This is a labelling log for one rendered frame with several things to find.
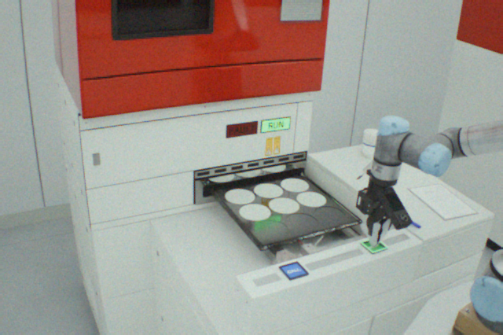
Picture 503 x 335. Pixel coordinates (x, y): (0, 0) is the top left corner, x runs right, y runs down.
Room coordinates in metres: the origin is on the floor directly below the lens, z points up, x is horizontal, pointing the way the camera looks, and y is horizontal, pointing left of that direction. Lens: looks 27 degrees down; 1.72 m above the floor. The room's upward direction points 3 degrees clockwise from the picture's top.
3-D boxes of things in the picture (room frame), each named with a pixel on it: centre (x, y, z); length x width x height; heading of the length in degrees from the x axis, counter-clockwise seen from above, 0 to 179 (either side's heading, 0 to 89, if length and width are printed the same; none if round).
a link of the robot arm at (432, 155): (1.05, -0.42, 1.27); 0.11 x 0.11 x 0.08; 42
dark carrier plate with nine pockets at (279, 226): (1.40, -0.11, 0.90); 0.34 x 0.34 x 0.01; 29
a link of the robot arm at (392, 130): (1.11, -0.34, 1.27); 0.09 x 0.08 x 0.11; 42
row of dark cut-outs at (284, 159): (1.57, -0.01, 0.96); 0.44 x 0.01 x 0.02; 119
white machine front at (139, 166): (1.49, 0.15, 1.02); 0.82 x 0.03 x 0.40; 119
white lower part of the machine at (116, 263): (1.79, 0.32, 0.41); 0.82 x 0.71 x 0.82; 119
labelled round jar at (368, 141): (1.70, -0.45, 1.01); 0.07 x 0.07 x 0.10
